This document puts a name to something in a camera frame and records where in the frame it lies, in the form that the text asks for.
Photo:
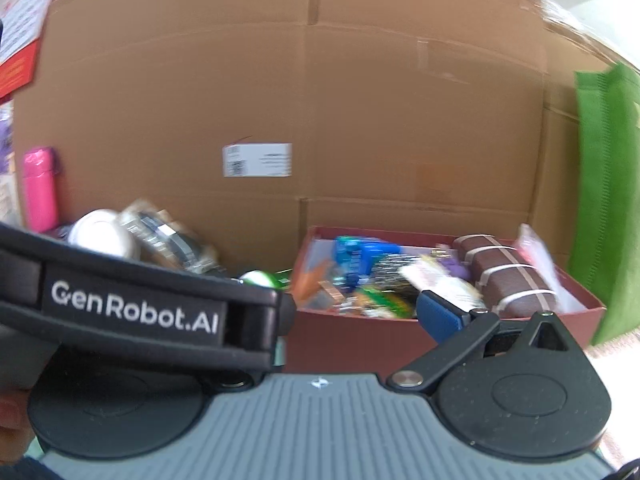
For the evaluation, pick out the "clear pink packet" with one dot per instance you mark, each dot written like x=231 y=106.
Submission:
x=542 y=255

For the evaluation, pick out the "large brown cardboard box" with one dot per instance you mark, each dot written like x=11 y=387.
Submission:
x=350 y=85

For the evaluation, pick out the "shallow red box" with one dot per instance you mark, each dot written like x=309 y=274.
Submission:
x=350 y=345

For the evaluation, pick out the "purple packet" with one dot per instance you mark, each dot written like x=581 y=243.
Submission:
x=5 y=140

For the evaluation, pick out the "white printed packet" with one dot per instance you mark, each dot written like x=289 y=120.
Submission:
x=440 y=280

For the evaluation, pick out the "blue packet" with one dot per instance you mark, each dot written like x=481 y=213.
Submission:
x=362 y=255

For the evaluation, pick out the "pink bottle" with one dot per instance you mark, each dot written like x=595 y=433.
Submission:
x=40 y=190

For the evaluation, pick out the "person's left hand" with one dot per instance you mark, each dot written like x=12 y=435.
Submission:
x=12 y=425

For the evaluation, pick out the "white round container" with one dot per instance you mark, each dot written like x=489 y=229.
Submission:
x=102 y=232

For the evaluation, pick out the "small purple toy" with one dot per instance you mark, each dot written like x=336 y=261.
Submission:
x=456 y=266

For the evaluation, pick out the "red printed carton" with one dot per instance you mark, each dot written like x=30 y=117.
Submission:
x=25 y=20

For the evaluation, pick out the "green and white ball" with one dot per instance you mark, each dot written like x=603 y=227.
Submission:
x=257 y=279

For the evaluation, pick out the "orange toy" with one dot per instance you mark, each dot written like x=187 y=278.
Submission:
x=310 y=282

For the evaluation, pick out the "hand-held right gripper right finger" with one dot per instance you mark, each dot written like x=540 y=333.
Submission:
x=440 y=315

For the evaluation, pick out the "pale patterned cloth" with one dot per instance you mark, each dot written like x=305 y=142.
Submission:
x=617 y=390

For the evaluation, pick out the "clear wrapped black packet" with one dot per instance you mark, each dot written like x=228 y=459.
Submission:
x=170 y=240

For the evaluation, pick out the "green non-woven bag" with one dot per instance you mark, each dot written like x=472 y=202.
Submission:
x=607 y=200

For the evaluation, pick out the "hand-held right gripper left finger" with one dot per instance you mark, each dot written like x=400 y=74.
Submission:
x=236 y=385

